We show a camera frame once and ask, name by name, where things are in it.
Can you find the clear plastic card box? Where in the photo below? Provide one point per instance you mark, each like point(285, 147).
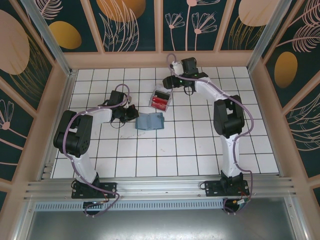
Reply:
point(170, 101)

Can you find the blue card holder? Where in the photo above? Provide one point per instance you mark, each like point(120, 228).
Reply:
point(150, 122)

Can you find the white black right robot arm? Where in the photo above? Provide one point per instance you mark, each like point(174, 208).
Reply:
point(228, 160)

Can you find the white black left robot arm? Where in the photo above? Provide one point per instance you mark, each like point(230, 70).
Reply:
point(83, 167)

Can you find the black card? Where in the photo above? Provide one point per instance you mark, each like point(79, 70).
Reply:
point(162, 95)

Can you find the red card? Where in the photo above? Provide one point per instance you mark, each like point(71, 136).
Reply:
point(160, 102)

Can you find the grey metal sheet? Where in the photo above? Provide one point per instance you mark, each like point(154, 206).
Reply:
point(162, 225)

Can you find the small green circuit board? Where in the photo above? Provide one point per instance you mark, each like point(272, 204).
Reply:
point(241, 202)

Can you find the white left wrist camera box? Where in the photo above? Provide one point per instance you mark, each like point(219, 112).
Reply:
point(129, 99)

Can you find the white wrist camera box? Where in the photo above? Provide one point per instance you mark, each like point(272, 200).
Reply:
point(177, 67)
point(129, 99)

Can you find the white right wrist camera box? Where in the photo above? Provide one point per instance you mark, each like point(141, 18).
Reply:
point(177, 67)

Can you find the wall panel pink flowers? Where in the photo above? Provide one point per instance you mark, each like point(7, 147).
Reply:
point(182, 37)

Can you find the short aluminium side rail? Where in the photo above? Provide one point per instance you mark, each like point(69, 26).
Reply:
point(67, 95)

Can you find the wall panel small orange oval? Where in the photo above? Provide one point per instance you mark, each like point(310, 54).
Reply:
point(65, 35)

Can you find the wall panel orange circle leaves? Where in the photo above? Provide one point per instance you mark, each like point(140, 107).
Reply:
point(120, 10)

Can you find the aluminium corner post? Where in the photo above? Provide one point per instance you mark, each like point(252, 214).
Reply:
point(272, 32)
point(47, 32)

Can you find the long aluminium frame rail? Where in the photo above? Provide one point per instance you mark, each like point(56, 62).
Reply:
point(162, 185)

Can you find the wall panel orange oval leaves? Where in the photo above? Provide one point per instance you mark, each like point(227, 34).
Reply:
point(287, 67)

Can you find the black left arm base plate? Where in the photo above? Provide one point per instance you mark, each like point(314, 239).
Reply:
point(77, 193)

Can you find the wall panel single pink flower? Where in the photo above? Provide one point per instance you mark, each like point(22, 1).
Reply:
point(12, 130)

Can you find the wall panel large pink circle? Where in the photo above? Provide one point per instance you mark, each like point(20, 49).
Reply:
point(15, 50)

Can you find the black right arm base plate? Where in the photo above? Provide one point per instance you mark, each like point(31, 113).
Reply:
point(212, 190)

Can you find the wall panel pink leaves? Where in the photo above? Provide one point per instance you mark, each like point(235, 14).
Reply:
point(305, 130)

